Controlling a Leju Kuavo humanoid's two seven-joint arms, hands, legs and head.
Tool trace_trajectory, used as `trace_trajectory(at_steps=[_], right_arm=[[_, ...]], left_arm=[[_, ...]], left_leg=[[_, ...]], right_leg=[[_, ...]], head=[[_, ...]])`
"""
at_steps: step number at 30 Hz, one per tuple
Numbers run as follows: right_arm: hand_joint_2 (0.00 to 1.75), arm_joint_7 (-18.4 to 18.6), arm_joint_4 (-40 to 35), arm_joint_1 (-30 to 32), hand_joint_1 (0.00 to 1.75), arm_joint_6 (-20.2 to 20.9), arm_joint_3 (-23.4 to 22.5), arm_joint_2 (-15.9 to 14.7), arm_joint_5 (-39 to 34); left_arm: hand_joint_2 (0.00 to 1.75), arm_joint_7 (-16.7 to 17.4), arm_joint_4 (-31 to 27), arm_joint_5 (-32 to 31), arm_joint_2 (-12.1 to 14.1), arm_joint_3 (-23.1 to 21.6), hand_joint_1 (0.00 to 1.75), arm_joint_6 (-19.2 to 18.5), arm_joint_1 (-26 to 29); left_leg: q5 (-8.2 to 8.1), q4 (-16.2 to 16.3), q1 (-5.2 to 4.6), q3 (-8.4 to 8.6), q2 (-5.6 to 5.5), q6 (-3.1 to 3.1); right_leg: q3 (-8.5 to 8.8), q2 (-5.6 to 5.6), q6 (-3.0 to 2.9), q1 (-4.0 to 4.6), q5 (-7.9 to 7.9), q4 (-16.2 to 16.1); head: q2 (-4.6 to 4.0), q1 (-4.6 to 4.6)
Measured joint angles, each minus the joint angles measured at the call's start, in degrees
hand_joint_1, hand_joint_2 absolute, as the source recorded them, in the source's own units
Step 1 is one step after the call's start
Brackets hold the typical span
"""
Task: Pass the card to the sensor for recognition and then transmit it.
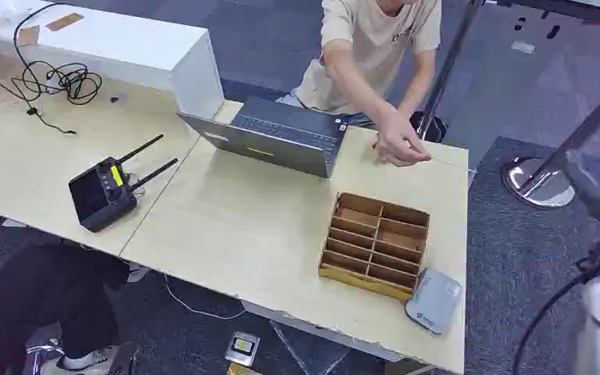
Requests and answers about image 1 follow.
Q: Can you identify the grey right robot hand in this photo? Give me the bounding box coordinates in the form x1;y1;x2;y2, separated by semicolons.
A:
563;148;600;279

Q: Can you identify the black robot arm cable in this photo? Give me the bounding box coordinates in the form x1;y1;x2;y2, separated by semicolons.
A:
511;271;591;375

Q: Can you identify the grey zip pouch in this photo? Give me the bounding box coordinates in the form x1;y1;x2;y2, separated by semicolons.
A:
404;267;465;337

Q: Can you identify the chrome stanchion with round base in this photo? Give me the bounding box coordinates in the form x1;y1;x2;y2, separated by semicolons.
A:
502;71;600;209

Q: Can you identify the chrome stanchion with black base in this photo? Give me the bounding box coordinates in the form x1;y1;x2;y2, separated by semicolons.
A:
409;0;488;145

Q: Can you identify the grey laptop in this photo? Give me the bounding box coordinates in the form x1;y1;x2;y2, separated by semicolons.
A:
177;95;349;180

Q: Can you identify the white cabinet block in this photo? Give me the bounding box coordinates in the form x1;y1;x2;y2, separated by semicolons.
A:
0;0;226;120

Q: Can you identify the wooden divided card box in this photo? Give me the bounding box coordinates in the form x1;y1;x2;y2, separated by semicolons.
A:
318;191;431;303

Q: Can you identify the person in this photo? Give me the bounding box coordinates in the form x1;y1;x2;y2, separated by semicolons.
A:
0;241;149;375
277;0;443;168

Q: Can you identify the person's right hand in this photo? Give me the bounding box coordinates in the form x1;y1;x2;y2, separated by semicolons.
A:
372;109;433;168

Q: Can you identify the black controller with antennas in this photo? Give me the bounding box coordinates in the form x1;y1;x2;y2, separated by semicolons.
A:
68;134;180;234

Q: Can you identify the white floor cable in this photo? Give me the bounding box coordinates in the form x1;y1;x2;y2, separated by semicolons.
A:
162;275;248;321

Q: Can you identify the black tangled cable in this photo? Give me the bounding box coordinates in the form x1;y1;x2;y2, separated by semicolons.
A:
0;2;104;136

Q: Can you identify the brown tape piece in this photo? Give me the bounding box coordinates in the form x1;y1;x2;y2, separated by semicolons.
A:
45;12;85;33
16;24;41;48

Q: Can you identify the small silver floor box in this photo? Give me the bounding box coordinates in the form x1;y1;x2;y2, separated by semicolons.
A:
224;330;261;368

